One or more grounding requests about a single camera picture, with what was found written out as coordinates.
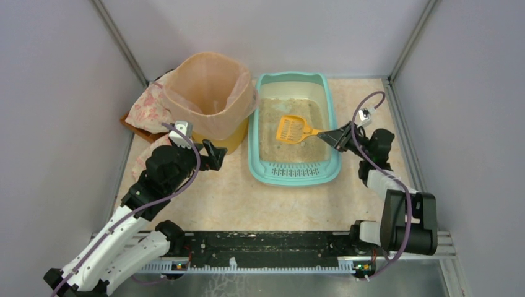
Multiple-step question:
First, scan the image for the cat litter sand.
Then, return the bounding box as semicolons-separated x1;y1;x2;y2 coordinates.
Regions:
258;98;330;163

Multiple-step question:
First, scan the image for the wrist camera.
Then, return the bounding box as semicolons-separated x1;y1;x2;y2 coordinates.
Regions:
357;107;376;128
168;121;193;149

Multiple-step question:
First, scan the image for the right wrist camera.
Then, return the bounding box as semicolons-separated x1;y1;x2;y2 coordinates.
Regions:
357;107;376;128

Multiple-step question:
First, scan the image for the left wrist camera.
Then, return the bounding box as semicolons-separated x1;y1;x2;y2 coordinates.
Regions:
168;121;193;149

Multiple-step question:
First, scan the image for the orange plastic bin liner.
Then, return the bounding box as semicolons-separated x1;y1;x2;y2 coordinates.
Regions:
163;52;259;140

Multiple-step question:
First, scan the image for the brown wooden tray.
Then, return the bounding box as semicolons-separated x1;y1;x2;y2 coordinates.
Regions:
119;113;165;144

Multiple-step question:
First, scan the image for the pink patterned cloth bag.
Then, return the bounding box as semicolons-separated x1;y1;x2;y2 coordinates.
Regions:
125;72;174;181

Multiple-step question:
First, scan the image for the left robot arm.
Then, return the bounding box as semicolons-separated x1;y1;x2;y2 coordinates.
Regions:
44;139;227;296

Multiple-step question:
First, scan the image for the yellow trash bin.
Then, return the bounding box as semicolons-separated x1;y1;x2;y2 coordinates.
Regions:
192;118;249;155

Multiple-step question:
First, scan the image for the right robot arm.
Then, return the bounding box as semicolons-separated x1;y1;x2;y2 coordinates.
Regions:
317;122;438;256

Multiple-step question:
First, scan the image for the aluminium frame rail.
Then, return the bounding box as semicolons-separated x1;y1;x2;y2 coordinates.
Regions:
84;231;457;275

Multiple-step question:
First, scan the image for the yellow litter scoop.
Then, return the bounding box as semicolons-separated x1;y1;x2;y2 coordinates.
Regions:
276;114;324;144

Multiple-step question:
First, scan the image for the teal litter box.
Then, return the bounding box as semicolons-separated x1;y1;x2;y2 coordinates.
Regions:
248;71;341;187

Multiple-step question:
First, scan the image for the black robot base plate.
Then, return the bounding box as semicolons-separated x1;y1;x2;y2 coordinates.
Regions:
167;231;380;269

